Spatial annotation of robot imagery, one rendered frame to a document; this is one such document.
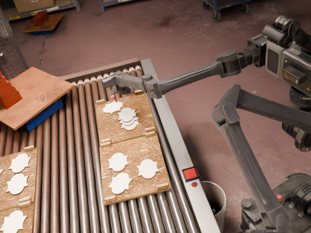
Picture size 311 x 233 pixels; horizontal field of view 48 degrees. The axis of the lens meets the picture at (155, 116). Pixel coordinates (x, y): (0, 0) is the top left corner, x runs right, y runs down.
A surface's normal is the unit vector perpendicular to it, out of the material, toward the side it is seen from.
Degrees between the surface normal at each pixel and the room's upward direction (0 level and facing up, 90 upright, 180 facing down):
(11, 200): 0
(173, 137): 0
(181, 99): 0
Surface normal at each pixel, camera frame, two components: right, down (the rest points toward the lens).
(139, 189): -0.15, -0.74
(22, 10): 0.16, 0.64
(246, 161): 0.13, -0.23
